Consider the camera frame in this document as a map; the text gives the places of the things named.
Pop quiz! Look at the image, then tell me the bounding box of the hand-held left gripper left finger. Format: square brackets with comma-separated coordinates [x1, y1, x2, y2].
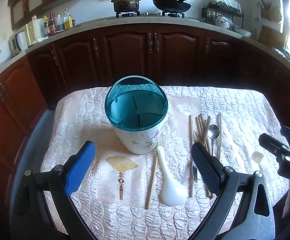
[10, 141, 98, 240]

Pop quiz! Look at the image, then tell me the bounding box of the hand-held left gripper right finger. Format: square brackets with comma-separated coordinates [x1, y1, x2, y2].
[185, 142, 276, 240]

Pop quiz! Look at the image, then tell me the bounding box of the metal fork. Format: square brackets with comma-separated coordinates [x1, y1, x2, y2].
[192, 160, 200, 183]

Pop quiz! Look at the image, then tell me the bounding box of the metal spoon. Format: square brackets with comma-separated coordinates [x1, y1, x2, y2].
[208, 124, 220, 157]

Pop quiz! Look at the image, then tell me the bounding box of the white ceramic spoon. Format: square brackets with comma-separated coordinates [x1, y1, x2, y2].
[156, 146, 188, 207]

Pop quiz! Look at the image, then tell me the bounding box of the dark brown wooden chopstick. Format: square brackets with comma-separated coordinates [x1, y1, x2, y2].
[200, 115, 211, 147]

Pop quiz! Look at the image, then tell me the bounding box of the teal-rimmed floral utensil holder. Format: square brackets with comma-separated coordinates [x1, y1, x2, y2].
[104, 75, 168, 155]

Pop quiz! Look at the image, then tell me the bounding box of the cream quilted tablecloth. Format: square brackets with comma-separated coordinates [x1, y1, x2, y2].
[41, 86, 290, 240]

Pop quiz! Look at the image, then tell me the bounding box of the wooden cutting board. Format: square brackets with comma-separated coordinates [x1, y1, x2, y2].
[258, 25, 288, 51]

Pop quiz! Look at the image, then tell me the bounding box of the hanging utensil basket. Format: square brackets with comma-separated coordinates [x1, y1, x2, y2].
[260, 0, 283, 22]

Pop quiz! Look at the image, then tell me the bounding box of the floral ceramic bowl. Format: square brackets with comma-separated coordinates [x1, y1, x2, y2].
[216, 16, 233, 28]

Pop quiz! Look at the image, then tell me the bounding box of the white electric kettle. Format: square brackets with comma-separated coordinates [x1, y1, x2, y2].
[16, 31, 28, 52]

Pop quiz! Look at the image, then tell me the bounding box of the cream microwave oven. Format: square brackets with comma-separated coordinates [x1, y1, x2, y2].
[9, 22, 38, 57]

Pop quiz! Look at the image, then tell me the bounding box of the dark sauce bottle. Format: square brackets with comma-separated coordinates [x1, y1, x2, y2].
[43, 15, 51, 37]

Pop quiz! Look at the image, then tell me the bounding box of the black dish rack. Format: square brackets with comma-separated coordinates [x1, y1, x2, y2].
[202, 1, 244, 28]

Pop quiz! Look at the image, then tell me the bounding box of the red label sauce bottle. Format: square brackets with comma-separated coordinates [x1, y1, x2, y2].
[49, 12, 57, 33]

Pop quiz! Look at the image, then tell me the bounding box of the yellow oil bottle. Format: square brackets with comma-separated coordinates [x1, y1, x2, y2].
[64, 9, 72, 30]

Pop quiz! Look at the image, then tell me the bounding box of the white cloth cover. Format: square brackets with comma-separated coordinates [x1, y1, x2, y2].
[210, 0, 242, 12]

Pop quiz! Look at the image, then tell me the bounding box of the gas stove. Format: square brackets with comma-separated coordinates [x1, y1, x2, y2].
[115, 10, 186, 19]

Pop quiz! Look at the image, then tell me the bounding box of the black wok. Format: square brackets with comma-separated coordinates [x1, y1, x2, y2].
[152, 0, 192, 14]

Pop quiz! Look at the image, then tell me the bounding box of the steel cooking pot with lid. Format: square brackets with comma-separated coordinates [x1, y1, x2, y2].
[111, 0, 142, 13]

